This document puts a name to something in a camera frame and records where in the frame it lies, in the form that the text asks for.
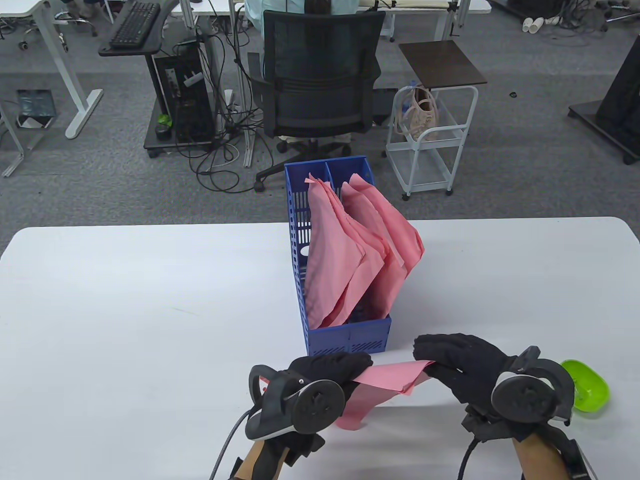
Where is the black mesh office chair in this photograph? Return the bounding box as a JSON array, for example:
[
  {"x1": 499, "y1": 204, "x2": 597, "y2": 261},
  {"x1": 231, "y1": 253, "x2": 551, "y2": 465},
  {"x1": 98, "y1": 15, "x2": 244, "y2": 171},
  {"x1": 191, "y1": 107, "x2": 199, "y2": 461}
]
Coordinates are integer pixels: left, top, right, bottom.
[{"x1": 248, "y1": 10, "x2": 387, "y2": 193}]

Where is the person's left forearm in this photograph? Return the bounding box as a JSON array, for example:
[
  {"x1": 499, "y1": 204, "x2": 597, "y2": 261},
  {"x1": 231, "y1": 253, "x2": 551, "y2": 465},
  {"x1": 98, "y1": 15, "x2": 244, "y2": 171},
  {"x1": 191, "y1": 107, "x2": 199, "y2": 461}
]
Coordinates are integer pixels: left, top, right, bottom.
[{"x1": 232, "y1": 437, "x2": 301, "y2": 480}]

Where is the black cable tangle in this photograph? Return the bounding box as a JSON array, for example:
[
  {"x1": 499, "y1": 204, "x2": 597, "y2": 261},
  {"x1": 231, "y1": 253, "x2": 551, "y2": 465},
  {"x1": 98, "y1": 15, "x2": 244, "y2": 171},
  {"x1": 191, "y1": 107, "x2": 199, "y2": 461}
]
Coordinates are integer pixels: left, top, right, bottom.
[{"x1": 172, "y1": 20, "x2": 276, "y2": 193}]

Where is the pink paper stack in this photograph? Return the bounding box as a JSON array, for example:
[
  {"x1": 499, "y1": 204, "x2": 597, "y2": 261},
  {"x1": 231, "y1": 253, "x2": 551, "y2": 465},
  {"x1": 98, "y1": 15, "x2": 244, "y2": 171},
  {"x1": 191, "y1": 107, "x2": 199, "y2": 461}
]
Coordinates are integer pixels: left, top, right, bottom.
[
  {"x1": 340, "y1": 173, "x2": 426, "y2": 318},
  {"x1": 335, "y1": 359, "x2": 433, "y2": 432},
  {"x1": 325, "y1": 185, "x2": 388, "y2": 326},
  {"x1": 305, "y1": 173, "x2": 366, "y2": 331}
]

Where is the green plastic bowl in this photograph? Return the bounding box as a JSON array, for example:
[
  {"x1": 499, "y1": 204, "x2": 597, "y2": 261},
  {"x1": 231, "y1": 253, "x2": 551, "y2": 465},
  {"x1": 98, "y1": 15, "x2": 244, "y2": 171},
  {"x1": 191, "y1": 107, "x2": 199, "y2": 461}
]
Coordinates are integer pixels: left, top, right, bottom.
[{"x1": 560, "y1": 359, "x2": 611, "y2": 413}]

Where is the black floor stand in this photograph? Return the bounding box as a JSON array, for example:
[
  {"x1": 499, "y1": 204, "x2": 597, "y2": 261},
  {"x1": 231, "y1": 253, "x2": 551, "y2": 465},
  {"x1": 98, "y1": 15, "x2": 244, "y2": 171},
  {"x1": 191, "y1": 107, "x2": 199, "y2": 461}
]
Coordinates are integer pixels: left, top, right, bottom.
[{"x1": 568, "y1": 35, "x2": 640, "y2": 165}]

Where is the person's left hand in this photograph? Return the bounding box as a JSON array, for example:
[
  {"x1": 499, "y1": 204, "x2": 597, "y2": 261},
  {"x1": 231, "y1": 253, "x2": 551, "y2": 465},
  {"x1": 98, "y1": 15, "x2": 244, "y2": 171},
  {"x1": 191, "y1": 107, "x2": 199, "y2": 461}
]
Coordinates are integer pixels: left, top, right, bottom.
[{"x1": 287, "y1": 351, "x2": 374, "y2": 388}]

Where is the black glove cable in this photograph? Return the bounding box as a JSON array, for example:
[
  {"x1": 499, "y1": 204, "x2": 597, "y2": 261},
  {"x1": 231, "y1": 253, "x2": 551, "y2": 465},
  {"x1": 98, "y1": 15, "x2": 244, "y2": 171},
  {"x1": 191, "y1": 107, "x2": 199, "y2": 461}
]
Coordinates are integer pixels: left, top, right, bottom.
[{"x1": 457, "y1": 437, "x2": 488, "y2": 480}]

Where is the grey braided cable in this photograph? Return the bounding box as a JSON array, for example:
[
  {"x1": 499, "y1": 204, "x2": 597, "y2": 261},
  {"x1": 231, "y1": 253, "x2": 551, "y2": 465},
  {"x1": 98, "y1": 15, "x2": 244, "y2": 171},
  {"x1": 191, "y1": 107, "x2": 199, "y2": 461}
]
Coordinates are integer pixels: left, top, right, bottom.
[{"x1": 209, "y1": 410, "x2": 261, "y2": 480}]

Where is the blue plastic file holder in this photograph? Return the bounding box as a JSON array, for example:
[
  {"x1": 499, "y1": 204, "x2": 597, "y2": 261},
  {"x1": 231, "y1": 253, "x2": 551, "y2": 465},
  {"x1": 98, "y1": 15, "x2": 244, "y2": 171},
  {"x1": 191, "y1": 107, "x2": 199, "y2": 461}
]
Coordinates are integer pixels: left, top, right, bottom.
[{"x1": 284, "y1": 156, "x2": 392, "y2": 357}]

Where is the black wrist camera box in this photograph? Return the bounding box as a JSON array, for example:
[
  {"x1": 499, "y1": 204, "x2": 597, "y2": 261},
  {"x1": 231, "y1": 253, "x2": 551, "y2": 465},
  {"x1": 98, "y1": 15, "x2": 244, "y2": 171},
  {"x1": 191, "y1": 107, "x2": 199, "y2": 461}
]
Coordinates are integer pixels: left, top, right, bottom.
[{"x1": 565, "y1": 440, "x2": 598, "y2": 480}]

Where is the person's right hand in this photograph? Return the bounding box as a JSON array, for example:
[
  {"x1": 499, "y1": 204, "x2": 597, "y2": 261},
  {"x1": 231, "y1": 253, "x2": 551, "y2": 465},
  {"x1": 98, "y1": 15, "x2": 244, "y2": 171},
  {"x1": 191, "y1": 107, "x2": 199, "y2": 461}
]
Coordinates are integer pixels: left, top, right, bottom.
[{"x1": 413, "y1": 334, "x2": 518, "y2": 406}]

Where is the black computer tower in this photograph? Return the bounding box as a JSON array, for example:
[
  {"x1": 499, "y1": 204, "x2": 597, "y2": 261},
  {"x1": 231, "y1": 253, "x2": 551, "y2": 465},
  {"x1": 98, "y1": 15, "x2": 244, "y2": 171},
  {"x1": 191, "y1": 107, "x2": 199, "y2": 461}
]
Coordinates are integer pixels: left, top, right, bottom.
[{"x1": 152, "y1": 47, "x2": 217, "y2": 143}]

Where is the person's right forearm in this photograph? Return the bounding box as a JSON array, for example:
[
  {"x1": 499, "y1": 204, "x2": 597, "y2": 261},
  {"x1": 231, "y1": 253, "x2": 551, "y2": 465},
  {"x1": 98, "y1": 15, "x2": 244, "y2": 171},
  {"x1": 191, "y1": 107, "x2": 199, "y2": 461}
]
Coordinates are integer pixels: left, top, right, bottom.
[{"x1": 512, "y1": 432, "x2": 571, "y2": 480}]

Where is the white rolling cart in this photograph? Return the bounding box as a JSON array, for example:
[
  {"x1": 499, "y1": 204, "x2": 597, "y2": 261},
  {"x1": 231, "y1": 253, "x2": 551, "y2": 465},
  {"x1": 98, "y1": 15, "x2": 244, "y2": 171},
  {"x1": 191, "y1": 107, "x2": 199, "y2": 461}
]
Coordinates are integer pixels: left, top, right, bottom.
[{"x1": 385, "y1": 86, "x2": 479, "y2": 201}]

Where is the black handheld controller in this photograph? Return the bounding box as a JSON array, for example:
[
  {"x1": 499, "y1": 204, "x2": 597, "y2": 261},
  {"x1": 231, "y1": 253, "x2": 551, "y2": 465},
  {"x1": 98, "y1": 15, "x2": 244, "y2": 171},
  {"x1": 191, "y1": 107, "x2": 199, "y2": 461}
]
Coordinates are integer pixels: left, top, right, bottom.
[
  {"x1": 245, "y1": 365, "x2": 347, "y2": 442},
  {"x1": 491, "y1": 346, "x2": 576, "y2": 427}
]

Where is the black computer cart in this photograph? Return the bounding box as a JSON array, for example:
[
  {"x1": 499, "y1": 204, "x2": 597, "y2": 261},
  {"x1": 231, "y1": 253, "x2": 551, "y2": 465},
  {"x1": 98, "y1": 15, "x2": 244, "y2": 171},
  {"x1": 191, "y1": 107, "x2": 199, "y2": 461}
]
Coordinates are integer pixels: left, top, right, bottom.
[{"x1": 98, "y1": 0, "x2": 223, "y2": 158}]

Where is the dark teal floor box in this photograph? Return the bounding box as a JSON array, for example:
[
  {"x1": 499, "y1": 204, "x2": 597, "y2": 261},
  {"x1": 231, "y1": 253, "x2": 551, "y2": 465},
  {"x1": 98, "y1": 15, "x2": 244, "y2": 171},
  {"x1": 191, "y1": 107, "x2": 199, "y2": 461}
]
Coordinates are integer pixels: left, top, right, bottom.
[{"x1": 15, "y1": 90, "x2": 57, "y2": 129}]

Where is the black keyboard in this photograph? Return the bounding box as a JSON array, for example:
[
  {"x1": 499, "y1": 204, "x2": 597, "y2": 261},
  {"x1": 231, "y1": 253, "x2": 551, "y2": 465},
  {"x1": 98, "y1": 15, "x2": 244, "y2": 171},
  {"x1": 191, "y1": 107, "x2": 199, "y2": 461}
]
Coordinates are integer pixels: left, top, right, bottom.
[{"x1": 109, "y1": 1, "x2": 162, "y2": 49}]

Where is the beige handbag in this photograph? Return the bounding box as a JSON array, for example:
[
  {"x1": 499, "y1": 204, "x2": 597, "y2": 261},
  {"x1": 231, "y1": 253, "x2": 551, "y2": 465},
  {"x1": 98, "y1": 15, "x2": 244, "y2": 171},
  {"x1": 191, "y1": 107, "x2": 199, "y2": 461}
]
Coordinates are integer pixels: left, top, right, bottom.
[{"x1": 394, "y1": 86, "x2": 441, "y2": 141}]

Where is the white desk frame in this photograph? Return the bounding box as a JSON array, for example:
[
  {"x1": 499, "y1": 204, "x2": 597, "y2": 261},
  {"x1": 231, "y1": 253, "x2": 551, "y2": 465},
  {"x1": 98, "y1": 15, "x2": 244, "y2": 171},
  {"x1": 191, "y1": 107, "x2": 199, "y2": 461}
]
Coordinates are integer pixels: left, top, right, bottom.
[{"x1": 0, "y1": 100, "x2": 25, "y2": 178}]

